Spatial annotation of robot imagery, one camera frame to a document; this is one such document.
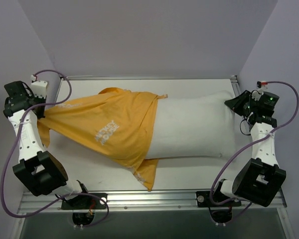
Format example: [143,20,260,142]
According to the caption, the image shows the white pillow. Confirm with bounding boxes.
[146,91,236,159]

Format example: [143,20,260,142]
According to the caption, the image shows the yellow Mickey Mouse pillowcase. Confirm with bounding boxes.
[37,88,167,191]

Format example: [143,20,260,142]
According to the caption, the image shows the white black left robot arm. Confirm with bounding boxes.
[3,80,91,209]

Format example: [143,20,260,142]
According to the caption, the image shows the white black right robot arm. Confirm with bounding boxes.
[211,90,286,207]

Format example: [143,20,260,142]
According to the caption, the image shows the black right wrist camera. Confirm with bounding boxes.
[258,92,280,109]

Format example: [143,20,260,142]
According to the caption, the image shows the thin black wire loop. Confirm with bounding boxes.
[239,118,252,135]

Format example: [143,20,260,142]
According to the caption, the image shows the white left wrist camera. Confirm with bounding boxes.
[30,80,49,99]

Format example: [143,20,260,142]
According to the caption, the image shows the aluminium right frame rail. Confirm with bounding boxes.
[231,79,278,191]

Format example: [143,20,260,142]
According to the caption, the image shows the aluminium frame rail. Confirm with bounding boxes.
[231,79,278,191]
[18,189,287,214]

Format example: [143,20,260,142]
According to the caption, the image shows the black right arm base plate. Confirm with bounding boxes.
[196,191,242,208]

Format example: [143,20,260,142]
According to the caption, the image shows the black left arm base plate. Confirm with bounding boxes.
[61,196,106,210]

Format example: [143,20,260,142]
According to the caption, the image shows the aluminium front frame rail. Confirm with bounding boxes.
[18,189,287,214]

